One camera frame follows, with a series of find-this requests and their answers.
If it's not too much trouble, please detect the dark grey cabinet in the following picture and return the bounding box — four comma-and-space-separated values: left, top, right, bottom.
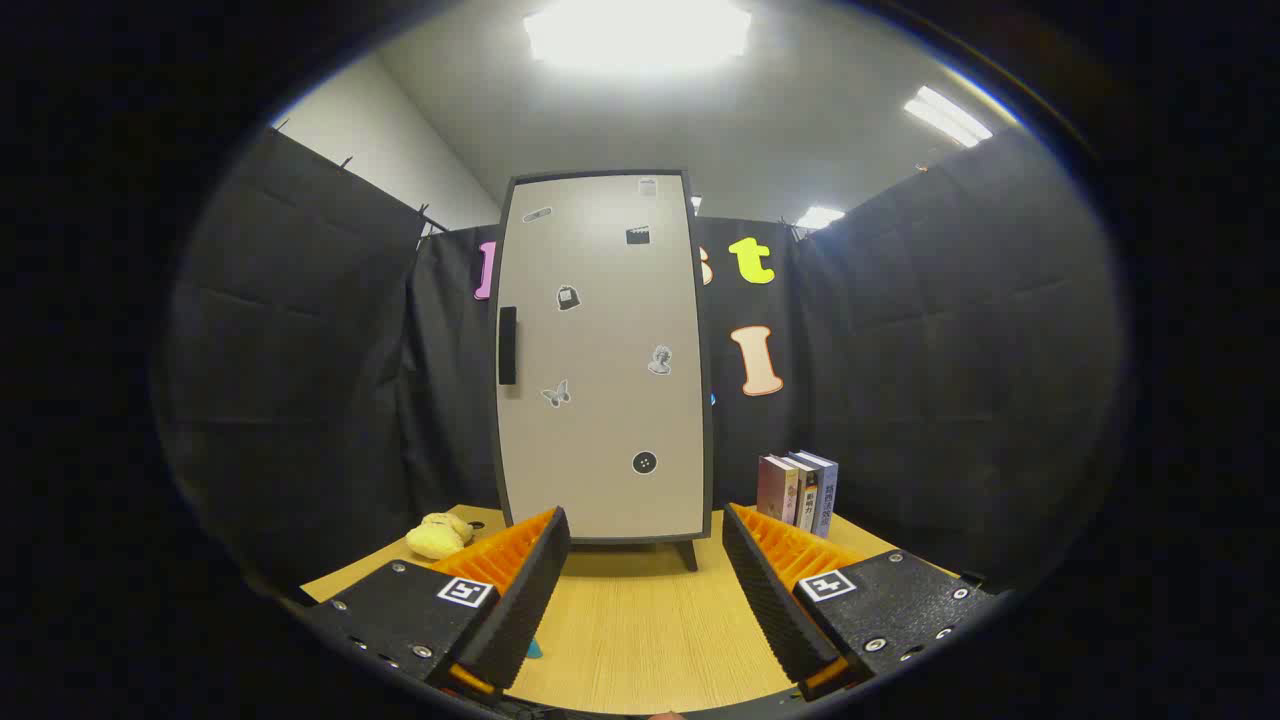
490, 170, 713, 573

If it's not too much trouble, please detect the yellow plush toy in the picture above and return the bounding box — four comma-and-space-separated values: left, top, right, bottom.
405, 512, 476, 561

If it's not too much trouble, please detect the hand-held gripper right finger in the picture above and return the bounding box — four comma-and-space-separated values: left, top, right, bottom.
722, 502, 1001, 703

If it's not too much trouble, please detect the large square ceiling light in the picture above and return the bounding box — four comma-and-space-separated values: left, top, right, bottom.
523, 0, 753, 71

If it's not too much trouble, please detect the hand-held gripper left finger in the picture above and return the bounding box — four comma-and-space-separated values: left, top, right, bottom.
300, 505, 571, 699

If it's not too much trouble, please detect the black backdrop cloth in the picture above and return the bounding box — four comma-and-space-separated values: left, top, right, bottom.
165, 125, 1126, 601

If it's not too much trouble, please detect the beige cabinet door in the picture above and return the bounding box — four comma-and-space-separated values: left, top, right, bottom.
495, 175, 707, 541

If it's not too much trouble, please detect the blue grey book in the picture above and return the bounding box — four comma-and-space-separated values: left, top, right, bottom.
800, 450, 839, 539

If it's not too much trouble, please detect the long ceiling light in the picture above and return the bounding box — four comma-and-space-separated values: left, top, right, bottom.
905, 85, 994, 148

